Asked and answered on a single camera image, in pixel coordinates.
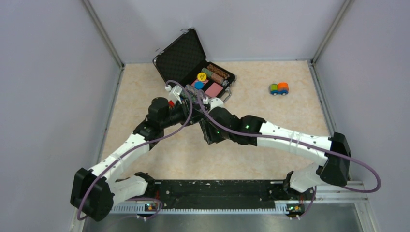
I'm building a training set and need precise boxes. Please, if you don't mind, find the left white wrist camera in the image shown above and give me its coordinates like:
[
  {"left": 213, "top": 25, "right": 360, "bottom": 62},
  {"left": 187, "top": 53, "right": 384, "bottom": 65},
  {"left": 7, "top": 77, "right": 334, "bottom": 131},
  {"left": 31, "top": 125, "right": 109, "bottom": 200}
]
[{"left": 165, "top": 84, "right": 183, "bottom": 104}]

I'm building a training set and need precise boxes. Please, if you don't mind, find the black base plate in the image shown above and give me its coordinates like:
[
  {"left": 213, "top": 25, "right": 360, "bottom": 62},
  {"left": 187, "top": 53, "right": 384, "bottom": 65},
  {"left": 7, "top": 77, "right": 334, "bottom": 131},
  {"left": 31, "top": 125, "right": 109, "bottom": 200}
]
[{"left": 124, "top": 179, "right": 315, "bottom": 211}]

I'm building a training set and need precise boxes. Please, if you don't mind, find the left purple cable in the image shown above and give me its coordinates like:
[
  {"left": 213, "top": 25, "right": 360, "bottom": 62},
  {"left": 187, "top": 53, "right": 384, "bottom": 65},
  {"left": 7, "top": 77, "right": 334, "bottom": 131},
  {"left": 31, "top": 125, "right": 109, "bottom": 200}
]
[{"left": 76, "top": 80, "right": 194, "bottom": 221}]

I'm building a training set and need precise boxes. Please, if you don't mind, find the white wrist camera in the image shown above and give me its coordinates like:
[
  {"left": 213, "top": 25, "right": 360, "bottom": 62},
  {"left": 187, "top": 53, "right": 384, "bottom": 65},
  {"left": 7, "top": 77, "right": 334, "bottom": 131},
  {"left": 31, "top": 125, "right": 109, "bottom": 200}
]
[
  {"left": 165, "top": 84, "right": 183, "bottom": 104},
  {"left": 201, "top": 97, "right": 224, "bottom": 113}
]

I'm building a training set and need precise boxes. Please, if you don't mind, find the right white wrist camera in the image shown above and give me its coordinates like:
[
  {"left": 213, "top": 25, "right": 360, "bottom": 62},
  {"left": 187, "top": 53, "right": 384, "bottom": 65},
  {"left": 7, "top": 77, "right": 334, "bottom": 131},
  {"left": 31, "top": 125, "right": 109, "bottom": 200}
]
[{"left": 201, "top": 97, "right": 224, "bottom": 113}]

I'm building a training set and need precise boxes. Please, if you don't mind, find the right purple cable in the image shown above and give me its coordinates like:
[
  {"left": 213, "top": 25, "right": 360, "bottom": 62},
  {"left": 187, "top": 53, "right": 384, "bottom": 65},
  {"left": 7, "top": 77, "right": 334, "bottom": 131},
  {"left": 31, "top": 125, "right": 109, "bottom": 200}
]
[{"left": 197, "top": 91, "right": 382, "bottom": 220}]

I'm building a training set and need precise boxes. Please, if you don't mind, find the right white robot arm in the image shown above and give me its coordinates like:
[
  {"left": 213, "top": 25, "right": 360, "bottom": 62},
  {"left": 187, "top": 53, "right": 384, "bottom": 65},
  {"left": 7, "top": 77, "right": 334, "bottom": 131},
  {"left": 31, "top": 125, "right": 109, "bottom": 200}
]
[{"left": 201, "top": 107, "right": 351, "bottom": 199}]

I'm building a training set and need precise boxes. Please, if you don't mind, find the pink card deck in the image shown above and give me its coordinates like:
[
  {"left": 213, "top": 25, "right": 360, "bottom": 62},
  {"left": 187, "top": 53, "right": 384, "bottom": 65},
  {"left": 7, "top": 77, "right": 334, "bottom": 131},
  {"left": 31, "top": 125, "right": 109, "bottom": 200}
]
[{"left": 205, "top": 83, "right": 223, "bottom": 98}]

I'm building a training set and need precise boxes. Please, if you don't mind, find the colourful toy car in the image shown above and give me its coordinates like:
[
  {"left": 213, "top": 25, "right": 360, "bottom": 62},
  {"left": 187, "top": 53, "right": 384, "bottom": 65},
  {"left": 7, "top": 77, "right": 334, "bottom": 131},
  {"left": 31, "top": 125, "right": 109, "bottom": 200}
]
[{"left": 269, "top": 82, "right": 289, "bottom": 96}]

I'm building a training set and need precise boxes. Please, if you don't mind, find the purple cable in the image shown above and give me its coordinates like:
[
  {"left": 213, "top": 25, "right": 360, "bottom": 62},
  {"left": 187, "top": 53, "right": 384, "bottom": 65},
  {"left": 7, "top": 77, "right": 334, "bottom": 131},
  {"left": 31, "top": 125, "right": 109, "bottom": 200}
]
[
  {"left": 76, "top": 80, "right": 194, "bottom": 221},
  {"left": 197, "top": 91, "right": 382, "bottom": 220}
]

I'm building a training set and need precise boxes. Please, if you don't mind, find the open black chip case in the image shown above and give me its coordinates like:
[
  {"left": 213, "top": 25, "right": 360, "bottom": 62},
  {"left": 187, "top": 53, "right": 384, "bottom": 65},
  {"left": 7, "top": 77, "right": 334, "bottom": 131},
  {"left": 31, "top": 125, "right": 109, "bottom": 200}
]
[{"left": 153, "top": 28, "right": 236, "bottom": 102}]

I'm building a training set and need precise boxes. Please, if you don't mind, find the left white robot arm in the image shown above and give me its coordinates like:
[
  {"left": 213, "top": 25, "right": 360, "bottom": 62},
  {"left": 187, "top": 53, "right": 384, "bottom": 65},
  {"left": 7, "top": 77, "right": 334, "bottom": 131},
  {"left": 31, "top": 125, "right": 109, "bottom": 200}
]
[{"left": 70, "top": 97, "right": 211, "bottom": 221}]

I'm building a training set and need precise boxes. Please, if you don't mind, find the yellow round chip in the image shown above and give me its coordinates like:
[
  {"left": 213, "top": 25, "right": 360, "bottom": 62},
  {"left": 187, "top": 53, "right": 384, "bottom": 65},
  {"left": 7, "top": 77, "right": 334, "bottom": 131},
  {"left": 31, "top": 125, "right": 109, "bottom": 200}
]
[{"left": 197, "top": 72, "right": 207, "bottom": 82}]

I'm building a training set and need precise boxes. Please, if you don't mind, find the blue round chip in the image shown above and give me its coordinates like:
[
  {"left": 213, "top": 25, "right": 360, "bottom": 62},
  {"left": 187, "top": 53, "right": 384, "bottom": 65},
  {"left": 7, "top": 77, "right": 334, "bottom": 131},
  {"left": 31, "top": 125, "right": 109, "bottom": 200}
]
[{"left": 194, "top": 81, "right": 204, "bottom": 89}]

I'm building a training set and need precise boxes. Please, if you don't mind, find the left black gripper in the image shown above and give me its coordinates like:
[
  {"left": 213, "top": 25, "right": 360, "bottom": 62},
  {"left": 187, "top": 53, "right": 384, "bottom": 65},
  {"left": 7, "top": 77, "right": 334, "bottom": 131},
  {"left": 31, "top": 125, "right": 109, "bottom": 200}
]
[{"left": 161, "top": 99, "right": 206, "bottom": 129}]

